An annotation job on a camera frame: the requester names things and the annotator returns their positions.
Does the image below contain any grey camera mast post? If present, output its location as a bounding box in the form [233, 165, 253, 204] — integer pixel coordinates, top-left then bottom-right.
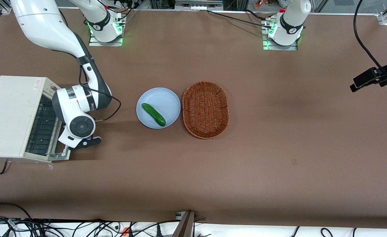
[173, 211, 196, 237]

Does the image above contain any green cucumber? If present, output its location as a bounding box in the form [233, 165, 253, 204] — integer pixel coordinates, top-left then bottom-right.
[141, 103, 166, 127]

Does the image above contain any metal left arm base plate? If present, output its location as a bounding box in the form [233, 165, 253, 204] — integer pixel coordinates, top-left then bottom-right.
[263, 18, 298, 51]

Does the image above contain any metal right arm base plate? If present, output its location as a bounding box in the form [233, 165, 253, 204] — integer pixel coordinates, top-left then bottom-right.
[88, 18, 125, 47]

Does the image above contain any long black table cable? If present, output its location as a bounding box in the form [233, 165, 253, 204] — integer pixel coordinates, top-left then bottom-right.
[206, 9, 273, 29]

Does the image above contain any white toaster oven body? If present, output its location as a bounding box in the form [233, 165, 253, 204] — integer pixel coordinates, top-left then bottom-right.
[0, 75, 66, 163]

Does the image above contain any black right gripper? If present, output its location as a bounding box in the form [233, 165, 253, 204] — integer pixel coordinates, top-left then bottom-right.
[69, 136, 102, 151]

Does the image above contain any brown oval wicker basket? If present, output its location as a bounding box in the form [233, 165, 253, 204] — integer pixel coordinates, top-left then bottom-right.
[182, 81, 230, 140]

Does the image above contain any grey power strip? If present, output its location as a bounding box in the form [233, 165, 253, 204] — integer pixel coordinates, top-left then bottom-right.
[175, 0, 224, 11]

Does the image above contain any black left wrist camera cable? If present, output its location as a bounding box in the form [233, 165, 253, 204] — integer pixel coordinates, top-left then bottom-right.
[353, 0, 387, 75]

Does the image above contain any brown table cover mat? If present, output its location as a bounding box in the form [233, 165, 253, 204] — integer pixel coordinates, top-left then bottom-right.
[0, 7, 387, 229]

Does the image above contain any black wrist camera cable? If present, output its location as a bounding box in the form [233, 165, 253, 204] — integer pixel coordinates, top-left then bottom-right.
[353, 0, 387, 75]
[78, 65, 122, 122]

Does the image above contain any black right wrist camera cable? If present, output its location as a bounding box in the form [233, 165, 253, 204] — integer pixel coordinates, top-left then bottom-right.
[78, 65, 122, 122]

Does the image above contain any metal oven wire rack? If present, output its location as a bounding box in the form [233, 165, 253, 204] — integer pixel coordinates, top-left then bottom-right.
[25, 95, 64, 157]

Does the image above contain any light blue round plate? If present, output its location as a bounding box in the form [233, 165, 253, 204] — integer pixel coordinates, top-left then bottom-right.
[136, 87, 181, 129]

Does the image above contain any black arched floor cable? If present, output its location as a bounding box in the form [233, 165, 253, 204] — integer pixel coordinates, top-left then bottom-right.
[0, 202, 33, 220]

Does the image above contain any oven door with metal handle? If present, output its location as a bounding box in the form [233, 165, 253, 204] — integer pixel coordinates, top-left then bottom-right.
[49, 123, 71, 162]

